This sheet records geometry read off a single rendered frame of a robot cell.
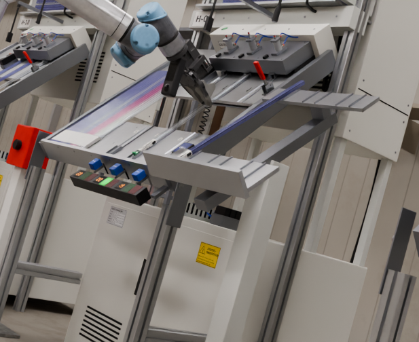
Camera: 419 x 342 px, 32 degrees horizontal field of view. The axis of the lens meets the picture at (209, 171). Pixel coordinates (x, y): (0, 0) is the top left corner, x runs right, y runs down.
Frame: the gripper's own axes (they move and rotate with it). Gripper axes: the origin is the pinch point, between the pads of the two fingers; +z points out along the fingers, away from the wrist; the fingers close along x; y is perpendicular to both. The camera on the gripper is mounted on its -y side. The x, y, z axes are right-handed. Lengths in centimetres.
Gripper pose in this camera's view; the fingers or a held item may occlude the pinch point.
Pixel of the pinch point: (205, 104)
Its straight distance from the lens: 226.3
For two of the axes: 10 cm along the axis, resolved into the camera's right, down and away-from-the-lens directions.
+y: 5.8, -7.3, 3.6
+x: -6.5, -1.4, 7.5
